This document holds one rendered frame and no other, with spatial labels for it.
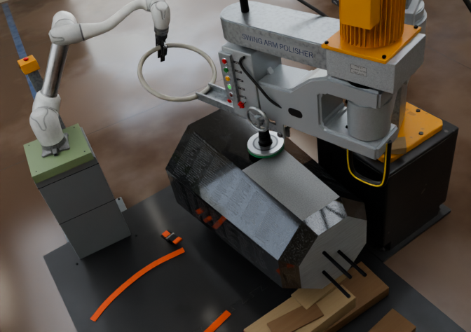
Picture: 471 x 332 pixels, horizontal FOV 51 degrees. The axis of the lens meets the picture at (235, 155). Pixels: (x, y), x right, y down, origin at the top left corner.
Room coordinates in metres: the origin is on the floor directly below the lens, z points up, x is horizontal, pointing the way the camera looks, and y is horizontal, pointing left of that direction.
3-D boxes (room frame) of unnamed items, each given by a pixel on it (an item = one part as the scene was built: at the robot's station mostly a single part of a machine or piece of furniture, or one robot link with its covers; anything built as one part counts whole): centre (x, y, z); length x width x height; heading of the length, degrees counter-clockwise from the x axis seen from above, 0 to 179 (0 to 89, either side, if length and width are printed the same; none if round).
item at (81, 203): (2.62, 1.13, 0.40); 0.50 x 0.50 x 0.80; 19
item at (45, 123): (2.63, 1.13, 1.03); 0.18 x 0.16 x 0.22; 11
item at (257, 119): (2.02, -0.17, 1.20); 0.15 x 0.10 x 0.15; 41
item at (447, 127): (2.26, -0.93, 0.37); 0.66 x 0.66 x 0.74; 26
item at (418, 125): (2.26, -0.93, 0.76); 0.49 x 0.49 x 0.05; 26
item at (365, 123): (1.69, -0.62, 1.34); 0.19 x 0.19 x 0.20
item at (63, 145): (2.60, 1.13, 0.89); 0.22 x 0.18 x 0.06; 12
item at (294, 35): (1.93, -0.41, 1.61); 0.96 x 0.25 x 0.17; 41
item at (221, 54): (2.17, -0.05, 1.37); 0.08 x 0.03 x 0.28; 41
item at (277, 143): (2.19, -0.19, 0.87); 0.21 x 0.21 x 0.01
